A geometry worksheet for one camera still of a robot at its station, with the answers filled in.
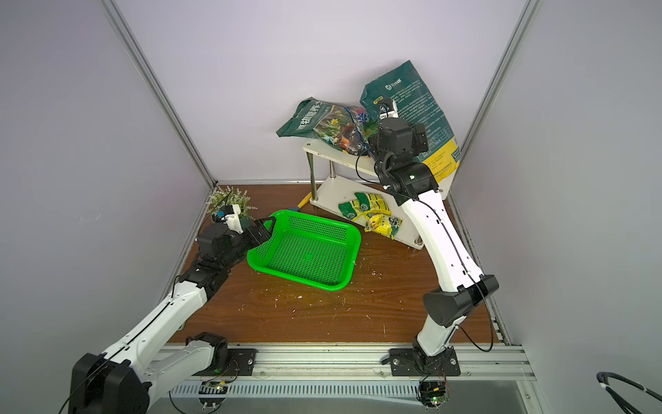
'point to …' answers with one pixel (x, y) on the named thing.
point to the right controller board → (433, 393)
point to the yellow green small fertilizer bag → (365, 204)
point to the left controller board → (212, 394)
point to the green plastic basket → (316, 250)
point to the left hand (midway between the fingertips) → (271, 222)
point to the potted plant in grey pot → (227, 196)
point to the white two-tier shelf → (329, 190)
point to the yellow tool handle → (305, 199)
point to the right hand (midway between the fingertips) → (410, 124)
